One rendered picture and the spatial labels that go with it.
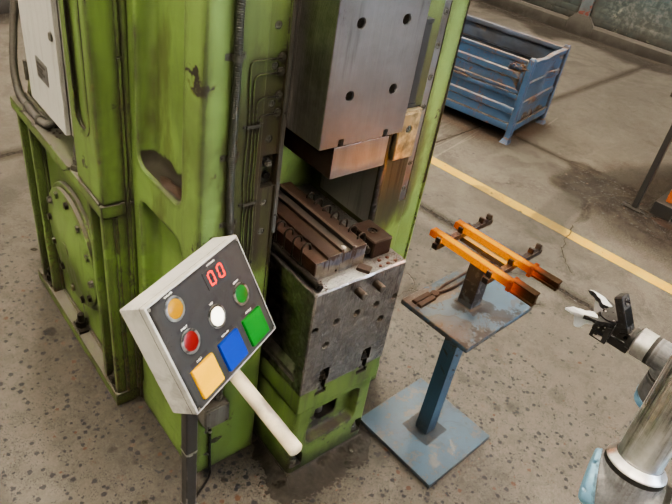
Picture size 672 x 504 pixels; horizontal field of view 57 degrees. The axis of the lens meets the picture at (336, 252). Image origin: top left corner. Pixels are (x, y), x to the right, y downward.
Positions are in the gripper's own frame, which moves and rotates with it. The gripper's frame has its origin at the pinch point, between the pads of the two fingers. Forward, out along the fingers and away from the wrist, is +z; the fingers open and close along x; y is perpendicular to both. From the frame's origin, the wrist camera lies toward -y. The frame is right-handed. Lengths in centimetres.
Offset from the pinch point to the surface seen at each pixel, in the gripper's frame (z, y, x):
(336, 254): 56, -1, -50
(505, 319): 19.7, 26.4, 3.7
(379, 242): 54, 1, -32
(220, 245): 55, -21, -94
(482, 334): 20.0, 26.3, -9.9
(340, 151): 56, -37, -55
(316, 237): 66, -1, -49
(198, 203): 73, -21, -88
